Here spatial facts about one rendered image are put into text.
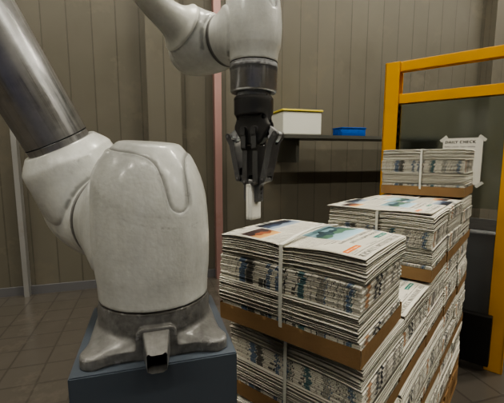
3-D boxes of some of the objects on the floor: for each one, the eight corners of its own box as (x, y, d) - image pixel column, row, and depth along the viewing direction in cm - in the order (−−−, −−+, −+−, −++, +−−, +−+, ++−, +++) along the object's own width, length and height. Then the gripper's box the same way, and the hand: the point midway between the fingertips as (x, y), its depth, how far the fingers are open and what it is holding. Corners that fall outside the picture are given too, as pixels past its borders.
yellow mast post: (372, 333, 246) (386, 63, 222) (377, 328, 253) (390, 65, 229) (386, 337, 240) (400, 61, 216) (390, 332, 247) (404, 63, 223)
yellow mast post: (482, 369, 205) (513, 41, 181) (484, 361, 212) (514, 45, 188) (502, 375, 199) (535, 37, 175) (502, 368, 206) (535, 42, 182)
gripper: (293, 94, 64) (291, 220, 67) (240, 101, 73) (241, 213, 75) (270, 88, 59) (269, 225, 62) (215, 96, 67) (216, 217, 70)
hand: (253, 201), depth 68 cm, fingers closed
